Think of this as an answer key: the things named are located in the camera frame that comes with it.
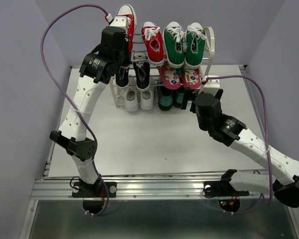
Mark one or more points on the left green high-top sneaker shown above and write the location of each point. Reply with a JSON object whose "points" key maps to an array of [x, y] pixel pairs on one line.
{"points": [[173, 37]]}

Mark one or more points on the white sneaker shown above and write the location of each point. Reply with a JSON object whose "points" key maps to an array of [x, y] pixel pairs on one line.
{"points": [[147, 97], [131, 97]]}

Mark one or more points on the right pink patterned slipper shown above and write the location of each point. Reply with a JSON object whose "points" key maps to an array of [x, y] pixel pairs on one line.
{"points": [[190, 78]]}

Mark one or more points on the right teal black boot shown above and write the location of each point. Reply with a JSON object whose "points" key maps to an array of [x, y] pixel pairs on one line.
{"points": [[178, 96]]}

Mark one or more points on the cream metal shoe shelf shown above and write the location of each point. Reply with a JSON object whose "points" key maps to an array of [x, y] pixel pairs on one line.
{"points": [[118, 93]]}

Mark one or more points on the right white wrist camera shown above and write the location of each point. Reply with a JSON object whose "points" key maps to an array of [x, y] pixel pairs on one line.
{"points": [[210, 86]]}

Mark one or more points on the pink patterned slipper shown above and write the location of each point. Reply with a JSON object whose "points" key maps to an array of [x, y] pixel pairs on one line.
{"points": [[190, 78], [169, 76]]}

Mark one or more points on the green high-top sneaker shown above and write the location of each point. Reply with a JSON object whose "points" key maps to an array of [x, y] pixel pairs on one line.
{"points": [[195, 43], [173, 37]]}

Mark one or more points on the black canvas sneaker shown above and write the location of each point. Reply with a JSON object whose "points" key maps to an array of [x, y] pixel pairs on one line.
{"points": [[122, 77], [141, 67]]}

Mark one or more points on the teal black boot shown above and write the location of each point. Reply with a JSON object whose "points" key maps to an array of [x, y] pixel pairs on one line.
{"points": [[165, 99], [178, 96]]}

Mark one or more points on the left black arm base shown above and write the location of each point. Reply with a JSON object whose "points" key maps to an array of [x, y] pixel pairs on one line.
{"points": [[81, 189]]}

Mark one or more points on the aluminium mounting rail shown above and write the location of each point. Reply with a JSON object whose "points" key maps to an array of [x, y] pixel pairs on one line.
{"points": [[149, 187]]}

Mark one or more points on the left pink patterned slipper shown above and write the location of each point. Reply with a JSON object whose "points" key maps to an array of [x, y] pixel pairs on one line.
{"points": [[169, 76]]}

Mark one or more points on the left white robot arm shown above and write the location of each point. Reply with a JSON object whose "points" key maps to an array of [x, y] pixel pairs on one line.
{"points": [[72, 134]]}

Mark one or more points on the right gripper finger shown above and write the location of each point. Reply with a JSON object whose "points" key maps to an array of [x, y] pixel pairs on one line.
{"points": [[188, 95], [219, 94]]}

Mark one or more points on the right green high-top sneaker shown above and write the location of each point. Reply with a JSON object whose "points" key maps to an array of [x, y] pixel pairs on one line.
{"points": [[195, 43]]}

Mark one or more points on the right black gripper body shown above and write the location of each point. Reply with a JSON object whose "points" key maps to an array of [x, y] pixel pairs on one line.
{"points": [[202, 125]]}

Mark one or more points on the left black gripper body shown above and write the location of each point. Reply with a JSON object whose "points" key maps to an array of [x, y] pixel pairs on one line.
{"points": [[122, 58]]}

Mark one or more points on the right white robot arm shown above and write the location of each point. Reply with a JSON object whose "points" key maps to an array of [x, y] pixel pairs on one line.
{"points": [[282, 179]]}

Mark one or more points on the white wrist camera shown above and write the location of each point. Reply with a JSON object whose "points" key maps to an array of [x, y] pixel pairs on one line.
{"points": [[122, 22], [210, 86]]}

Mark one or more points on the left teal black boot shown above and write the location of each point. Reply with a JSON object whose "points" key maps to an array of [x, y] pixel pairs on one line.
{"points": [[165, 99]]}

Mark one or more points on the red canvas sneaker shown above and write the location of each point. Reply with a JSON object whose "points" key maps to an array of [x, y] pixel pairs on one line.
{"points": [[128, 11], [152, 38]]}

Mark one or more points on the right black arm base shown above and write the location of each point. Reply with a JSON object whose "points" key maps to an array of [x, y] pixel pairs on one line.
{"points": [[222, 188]]}

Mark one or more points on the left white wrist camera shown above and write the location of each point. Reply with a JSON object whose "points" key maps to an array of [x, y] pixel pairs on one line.
{"points": [[122, 22]]}

